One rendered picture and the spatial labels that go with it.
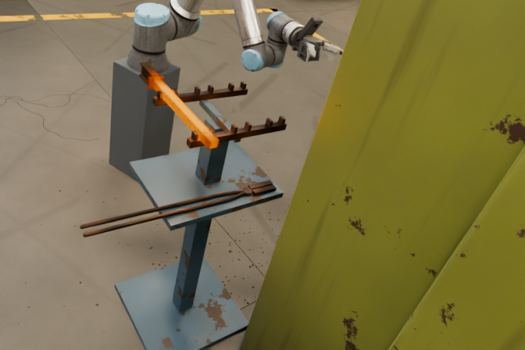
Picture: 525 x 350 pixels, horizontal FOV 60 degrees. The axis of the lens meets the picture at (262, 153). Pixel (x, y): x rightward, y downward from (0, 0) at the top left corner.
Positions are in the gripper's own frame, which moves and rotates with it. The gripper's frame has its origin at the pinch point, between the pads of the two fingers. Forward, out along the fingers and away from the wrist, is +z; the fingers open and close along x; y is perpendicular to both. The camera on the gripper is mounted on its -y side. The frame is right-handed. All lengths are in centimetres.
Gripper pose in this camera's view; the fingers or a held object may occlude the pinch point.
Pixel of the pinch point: (330, 54)
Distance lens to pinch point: 172.8
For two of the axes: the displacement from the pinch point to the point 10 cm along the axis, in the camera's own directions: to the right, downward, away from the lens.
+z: 5.4, 5.8, -6.2
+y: -2.2, 8.0, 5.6
